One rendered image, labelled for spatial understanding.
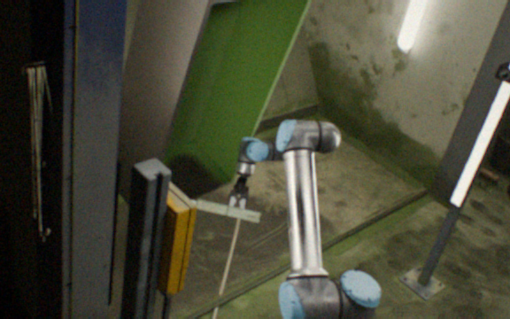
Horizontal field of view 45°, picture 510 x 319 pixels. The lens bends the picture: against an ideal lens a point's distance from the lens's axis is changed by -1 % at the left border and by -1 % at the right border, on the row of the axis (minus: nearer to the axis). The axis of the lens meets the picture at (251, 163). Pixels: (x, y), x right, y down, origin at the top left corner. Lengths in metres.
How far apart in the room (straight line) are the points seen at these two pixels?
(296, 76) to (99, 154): 3.10
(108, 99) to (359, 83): 3.09
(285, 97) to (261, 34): 1.82
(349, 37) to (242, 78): 1.72
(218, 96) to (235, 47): 0.30
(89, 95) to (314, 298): 1.01
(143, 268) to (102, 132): 0.54
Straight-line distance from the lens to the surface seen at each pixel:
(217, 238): 3.57
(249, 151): 2.83
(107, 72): 1.72
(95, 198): 1.94
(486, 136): 3.20
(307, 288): 2.16
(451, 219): 3.47
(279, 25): 2.82
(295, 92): 4.76
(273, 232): 3.70
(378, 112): 4.59
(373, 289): 2.24
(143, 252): 1.37
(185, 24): 2.34
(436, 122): 4.34
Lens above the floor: 2.38
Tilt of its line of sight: 33 degrees down
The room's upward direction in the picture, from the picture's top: 12 degrees clockwise
